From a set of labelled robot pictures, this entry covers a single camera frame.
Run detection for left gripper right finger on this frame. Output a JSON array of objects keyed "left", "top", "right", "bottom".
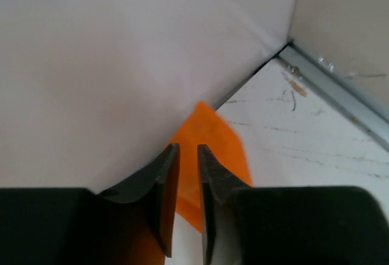
[{"left": 197, "top": 145, "right": 249, "bottom": 264}]

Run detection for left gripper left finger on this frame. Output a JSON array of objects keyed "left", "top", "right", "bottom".
[{"left": 98, "top": 143, "right": 180, "bottom": 258}]

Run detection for orange trousers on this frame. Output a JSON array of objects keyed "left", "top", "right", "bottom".
[{"left": 118, "top": 102, "right": 252, "bottom": 264}]

